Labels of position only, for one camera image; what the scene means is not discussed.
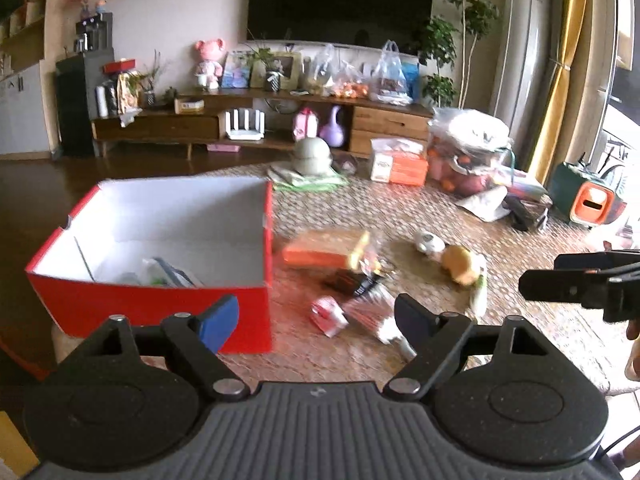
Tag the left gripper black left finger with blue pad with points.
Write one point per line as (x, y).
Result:
(129, 395)

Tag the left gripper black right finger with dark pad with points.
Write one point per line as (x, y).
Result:
(503, 393)

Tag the white printed plastic bag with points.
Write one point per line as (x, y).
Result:
(147, 272)

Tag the person's hand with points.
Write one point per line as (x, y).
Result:
(632, 368)

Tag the green orange radio box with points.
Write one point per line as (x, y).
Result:
(582, 197)

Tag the yellow round fruit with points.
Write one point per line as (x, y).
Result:
(463, 266)

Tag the red cardboard box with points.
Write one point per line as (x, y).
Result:
(150, 248)

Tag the cotton swabs pack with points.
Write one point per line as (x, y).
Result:
(374, 311)

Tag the small white figurine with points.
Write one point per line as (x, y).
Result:
(428, 243)

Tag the large bag of fruit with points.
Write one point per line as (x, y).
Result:
(468, 151)

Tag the black snack packet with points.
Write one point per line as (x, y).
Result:
(351, 283)

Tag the pink white tube package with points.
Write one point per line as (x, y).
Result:
(328, 316)

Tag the orange bread bag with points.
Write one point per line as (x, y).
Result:
(340, 249)

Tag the white standing air conditioner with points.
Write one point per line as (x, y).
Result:
(524, 51)

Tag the orange white tissue box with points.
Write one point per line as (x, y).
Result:
(398, 161)

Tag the folded green cloth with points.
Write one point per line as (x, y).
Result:
(285, 178)

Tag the clear bag dark contents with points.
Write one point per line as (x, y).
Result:
(388, 83)

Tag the white router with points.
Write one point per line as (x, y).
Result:
(244, 124)

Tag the yellow curtain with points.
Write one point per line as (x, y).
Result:
(550, 109)

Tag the purple gourd vase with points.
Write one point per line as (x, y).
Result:
(332, 132)

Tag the wooden tv console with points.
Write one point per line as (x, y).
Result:
(197, 119)

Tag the black cabinet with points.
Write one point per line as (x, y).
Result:
(76, 79)

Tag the potted green tree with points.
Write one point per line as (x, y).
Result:
(451, 47)

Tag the pink teddy bear toy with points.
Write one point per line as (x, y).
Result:
(209, 68)

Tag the clear bag with oranges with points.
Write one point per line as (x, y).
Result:
(328, 75)

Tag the black television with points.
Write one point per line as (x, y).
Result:
(357, 23)

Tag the picture frame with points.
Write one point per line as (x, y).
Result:
(281, 72)

